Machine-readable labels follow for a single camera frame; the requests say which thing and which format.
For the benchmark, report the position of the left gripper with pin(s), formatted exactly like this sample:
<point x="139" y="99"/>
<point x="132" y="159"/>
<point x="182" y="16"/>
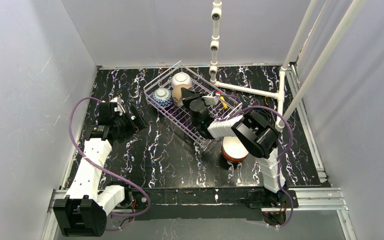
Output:
<point x="134" y="117"/>

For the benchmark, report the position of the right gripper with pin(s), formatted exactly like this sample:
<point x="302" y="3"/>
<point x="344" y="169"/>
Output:
<point x="194" y="100"/>

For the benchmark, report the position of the white wire dish rack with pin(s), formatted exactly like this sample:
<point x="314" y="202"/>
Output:
<point x="180" y="115"/>

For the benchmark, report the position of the plain white bowl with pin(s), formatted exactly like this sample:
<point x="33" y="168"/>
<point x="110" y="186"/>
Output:
<point x="181" y="78"/>

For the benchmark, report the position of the blue patterned bowl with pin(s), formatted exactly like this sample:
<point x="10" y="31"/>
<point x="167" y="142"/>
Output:
<point x="163" y="98"/>

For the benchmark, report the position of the floral beige bowl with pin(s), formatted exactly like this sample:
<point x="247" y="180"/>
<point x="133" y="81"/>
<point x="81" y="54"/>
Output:
<point x="177" y="94"/>

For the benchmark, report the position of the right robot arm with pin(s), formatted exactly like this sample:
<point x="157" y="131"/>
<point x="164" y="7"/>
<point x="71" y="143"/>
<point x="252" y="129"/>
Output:
<point x="254" y="126"/>

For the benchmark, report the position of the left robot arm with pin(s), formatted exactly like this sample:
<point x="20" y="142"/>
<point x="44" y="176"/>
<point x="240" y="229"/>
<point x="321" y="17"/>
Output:
<point x="83" y="210"/>

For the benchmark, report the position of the yellow black tool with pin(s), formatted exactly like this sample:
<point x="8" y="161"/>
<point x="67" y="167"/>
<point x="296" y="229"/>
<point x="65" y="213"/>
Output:
<point x="223" y="102"/>

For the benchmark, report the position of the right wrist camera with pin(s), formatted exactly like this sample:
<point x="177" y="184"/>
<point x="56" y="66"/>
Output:
<point x="212" y="99"/>

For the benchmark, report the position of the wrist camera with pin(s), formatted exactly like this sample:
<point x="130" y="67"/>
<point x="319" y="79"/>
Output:
<point x="212" y="99"/>
<point x="117" y="102"/>

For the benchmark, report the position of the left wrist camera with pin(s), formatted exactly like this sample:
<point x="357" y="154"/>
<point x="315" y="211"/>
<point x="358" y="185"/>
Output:
<point x="117" y="102"/>

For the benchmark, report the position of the aluminium front rail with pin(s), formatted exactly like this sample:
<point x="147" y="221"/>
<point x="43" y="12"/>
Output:
<point x="302" y="198"/>

